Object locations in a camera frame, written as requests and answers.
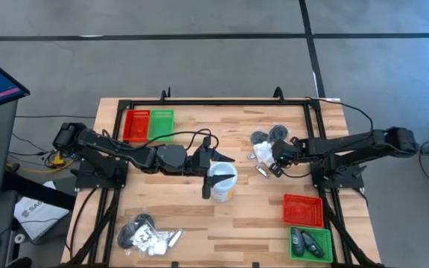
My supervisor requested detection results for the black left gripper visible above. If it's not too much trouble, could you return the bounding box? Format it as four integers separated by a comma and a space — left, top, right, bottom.
190, 135, 236, 200

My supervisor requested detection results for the bagged black round compact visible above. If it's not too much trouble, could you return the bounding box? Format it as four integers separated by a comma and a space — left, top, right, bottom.
250, 130, 271, 147
116, 222, 136, 250
268, 124, 292, 143
132, 212, 156, 231

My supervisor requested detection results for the white wipes canister yellow label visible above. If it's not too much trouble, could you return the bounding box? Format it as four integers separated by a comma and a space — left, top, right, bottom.
207, 162, 239, 203

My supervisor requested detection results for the red plastic basket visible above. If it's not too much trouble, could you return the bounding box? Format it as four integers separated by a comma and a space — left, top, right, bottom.
122, 109, 151, 144
282, 193, 325, 229

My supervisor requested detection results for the green plastic basket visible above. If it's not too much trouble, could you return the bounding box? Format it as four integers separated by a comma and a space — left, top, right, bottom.
147, 109, 176, 143
288, 226, 334, 264

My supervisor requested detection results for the black oval device grey label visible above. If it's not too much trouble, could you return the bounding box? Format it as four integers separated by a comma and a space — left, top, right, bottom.
290, 226, 305, 258

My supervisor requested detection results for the black desk edge bar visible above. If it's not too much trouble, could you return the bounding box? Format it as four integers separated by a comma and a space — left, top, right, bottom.
1, 170, 77, 211

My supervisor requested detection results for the white printed booklet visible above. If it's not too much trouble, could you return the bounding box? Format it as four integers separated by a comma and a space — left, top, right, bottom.
13, 181, 70, 241

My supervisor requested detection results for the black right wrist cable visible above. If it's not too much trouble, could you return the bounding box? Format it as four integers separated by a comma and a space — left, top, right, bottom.
281, 170, 313, 179

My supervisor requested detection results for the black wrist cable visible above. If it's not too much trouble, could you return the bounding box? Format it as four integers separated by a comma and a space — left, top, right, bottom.
281, 170, 313, 179
101, 128, 220, 150

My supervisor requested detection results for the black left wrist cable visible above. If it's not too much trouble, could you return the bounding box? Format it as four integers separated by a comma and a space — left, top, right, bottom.
101, 128, 220, 150

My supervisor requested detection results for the black aluminium table frame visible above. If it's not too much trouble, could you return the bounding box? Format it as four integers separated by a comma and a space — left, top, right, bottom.
60, 86, 383, 268

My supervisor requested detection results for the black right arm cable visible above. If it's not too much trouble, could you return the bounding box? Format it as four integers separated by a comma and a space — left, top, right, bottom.
303, 95, 375, 133

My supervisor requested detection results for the yellow floor cable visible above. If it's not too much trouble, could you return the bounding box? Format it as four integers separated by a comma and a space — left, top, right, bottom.
5, 150, 76, 175

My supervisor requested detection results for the thin black floor cable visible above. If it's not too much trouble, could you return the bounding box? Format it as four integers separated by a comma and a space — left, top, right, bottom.
14, 114, 97, 119

